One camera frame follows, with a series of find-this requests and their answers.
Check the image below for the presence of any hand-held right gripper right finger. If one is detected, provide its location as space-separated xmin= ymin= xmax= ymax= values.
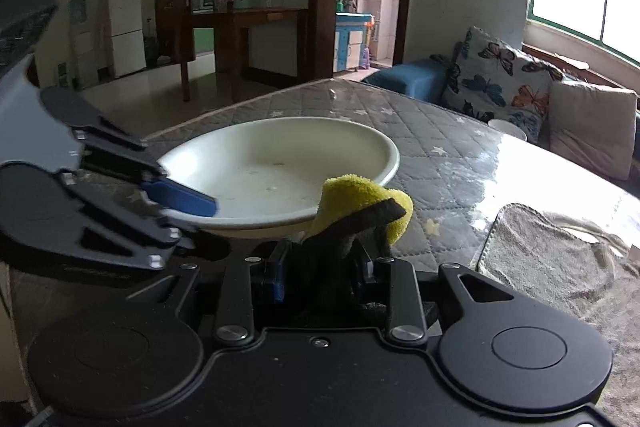
xmin=350 ymin=237 xmax=518 ymax=345

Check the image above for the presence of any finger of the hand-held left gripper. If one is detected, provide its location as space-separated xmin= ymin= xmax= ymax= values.
xmin=60 ymin=169 xmax=198 ymax=273
xmin=70 ymin=114 xmax=218 ymax=219

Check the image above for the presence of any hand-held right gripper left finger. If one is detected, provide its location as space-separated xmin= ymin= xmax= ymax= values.
xmin=125 ymin=239 xmax=292 ymax=349

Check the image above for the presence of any yellow and black cleaning cloth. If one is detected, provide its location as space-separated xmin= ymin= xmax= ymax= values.
xmin=287 ymin=175 xmax=415 ymax=323

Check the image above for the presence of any large white plate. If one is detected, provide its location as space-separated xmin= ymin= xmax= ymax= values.
xmin=157 ymin=117 xmax=401 ymax=240

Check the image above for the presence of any white water dispenser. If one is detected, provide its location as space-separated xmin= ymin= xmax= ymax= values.
xmin=67 ymin=0 xmax=98 ymax=88

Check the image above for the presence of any grey towel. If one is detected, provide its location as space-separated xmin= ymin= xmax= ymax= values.
xmin=472 ymin=203 xmax=621 ymax=305

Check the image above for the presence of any white refrigerator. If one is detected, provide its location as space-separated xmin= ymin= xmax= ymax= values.
xmin=107 ymin=0 xmax=147 ymax=79

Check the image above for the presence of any dark wooden table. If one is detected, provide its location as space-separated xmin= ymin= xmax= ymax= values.
xmin=180 ymin=7 xmax=308 ymax=102

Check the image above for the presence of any blue toy cabinet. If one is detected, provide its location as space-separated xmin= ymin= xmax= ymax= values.
xmin=334 ymin=12 xmax=376 ymax=72

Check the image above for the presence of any butterfly print pillow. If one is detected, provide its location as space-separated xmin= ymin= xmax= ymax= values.
xmin=440 ymin=26 xmax=566 ymax=142

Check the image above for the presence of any beige pillow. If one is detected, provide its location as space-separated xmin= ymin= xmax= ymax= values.
xmin=547 ymin=79 xmax=638 ymax=180

